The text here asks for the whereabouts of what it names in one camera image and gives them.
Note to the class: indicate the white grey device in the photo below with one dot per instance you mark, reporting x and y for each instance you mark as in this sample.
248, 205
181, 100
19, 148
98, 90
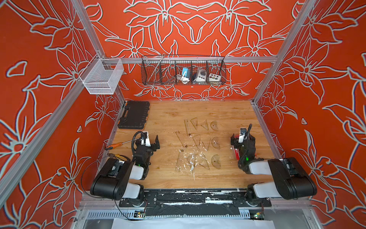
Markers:
200, 76

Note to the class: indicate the clear triangle ruler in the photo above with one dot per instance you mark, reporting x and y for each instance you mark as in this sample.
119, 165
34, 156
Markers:
194, 122
204, 124
203, 162
202, 142

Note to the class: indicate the clear protractor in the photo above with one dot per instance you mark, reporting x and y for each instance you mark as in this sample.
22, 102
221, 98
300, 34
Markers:
215, 141
215, 161
214, 126

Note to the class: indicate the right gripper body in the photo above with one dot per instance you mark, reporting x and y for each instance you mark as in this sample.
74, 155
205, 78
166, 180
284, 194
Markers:
236, 143

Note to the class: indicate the black tool case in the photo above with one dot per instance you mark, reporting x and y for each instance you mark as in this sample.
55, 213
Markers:
135, 115

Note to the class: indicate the orange handled screwdriver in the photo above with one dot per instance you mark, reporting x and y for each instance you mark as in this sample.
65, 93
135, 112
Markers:
116, 145

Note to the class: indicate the blue white box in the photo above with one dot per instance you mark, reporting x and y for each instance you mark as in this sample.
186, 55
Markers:
186, 73

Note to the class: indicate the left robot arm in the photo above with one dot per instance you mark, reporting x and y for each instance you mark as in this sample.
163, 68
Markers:
113, 179

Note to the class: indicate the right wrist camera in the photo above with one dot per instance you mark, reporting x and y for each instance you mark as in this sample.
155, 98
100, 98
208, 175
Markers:
242, 135

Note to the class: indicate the white dotted cube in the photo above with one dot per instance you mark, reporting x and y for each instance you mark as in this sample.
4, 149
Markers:
214, 78

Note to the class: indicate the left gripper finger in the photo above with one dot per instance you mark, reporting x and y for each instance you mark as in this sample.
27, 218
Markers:
156, 145
147, 139

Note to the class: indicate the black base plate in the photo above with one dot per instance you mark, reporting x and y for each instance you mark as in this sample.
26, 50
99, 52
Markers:
195, 203

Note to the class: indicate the white mesh basket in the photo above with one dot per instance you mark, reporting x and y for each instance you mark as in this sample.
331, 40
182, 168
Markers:
99, 80

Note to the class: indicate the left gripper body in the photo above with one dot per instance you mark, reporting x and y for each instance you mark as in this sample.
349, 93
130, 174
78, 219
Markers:
151, 149

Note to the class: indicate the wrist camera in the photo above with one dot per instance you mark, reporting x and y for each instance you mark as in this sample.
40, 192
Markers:
145, 139
242, 135

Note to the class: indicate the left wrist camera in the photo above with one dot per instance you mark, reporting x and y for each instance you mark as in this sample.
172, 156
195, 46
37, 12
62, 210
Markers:
145, 139

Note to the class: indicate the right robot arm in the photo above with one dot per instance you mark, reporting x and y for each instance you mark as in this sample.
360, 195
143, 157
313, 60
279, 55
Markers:
290, 181

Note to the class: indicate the black wire basket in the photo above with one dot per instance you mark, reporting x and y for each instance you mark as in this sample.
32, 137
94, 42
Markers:
173, 69

